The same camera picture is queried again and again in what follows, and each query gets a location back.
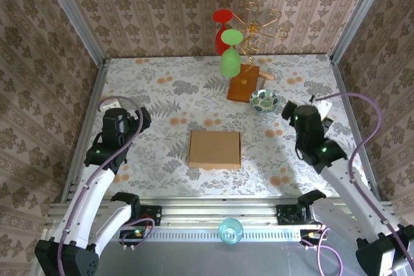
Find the right small black controller board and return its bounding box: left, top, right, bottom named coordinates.
left=300, top=229, right=324, bottom=248

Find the aluminium table side rail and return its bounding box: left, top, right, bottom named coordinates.
left=328, top=54, right=382, bottom=199
left=61, top=59, right=109, bottom=199

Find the left small black controller board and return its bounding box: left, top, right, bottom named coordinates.
left=119, top=228, right=149, bottom=248

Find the grey slotted cable duct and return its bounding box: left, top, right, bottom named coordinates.
left=53, top=226, right=356, bottom=241

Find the gold wire glass rack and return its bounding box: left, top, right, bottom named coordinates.
left=234, top=1, right=289, bottom=65

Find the green leaf patterned bowl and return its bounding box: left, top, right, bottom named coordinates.
left=249, top=89, right=281, bottom=114

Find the floral tablecloth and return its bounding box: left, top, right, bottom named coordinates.
left=66, top=54, right=373, bottom=198

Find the blue transparent plastic cup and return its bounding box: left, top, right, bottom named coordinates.
left=218, top=217, right=244, bottom=244

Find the grey metal sheet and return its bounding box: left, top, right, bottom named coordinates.
left=30, top=227, right=414, bottom=276

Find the brown cardboard box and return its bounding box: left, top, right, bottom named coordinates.
left=188, top=130, right=243, bottom=170

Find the brown wooden box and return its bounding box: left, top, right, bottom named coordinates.
left=226, top=64, right=261, bottom=103

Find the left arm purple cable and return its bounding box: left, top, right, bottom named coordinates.
left=57, top=95, right=155, bottom=276

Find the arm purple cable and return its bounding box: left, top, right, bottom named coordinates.
left=57, top=95, right=155, bottom=276
left=302, top=92, right=414, bottom=276

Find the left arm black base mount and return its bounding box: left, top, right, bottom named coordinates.
left=137, top=205, right=162, bottom=227

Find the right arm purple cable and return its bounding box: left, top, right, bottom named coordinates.
left=302, top=92, right=414, bottom=276

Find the red plastic wine glass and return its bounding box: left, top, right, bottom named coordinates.
left=212, top=9, right=234, bottom=56

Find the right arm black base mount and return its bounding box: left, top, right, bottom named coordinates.
left=276, top=204, right=311, bottom=225

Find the aluminium mounting rail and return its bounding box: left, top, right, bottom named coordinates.
left=45, top=196, right=397, bottom=227

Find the small black controller board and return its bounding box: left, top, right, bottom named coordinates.
left=119, top=228, right=149, bottom=248
left=300, top=229, right=324, bottom=248

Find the aluminium frame post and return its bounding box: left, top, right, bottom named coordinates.
left=329, top=0, right=394, bottom=63
left=37, top=0, right=107, bottom=67

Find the green plastic wine glass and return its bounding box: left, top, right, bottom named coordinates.
left=219, top=28, right=243, bottom=78

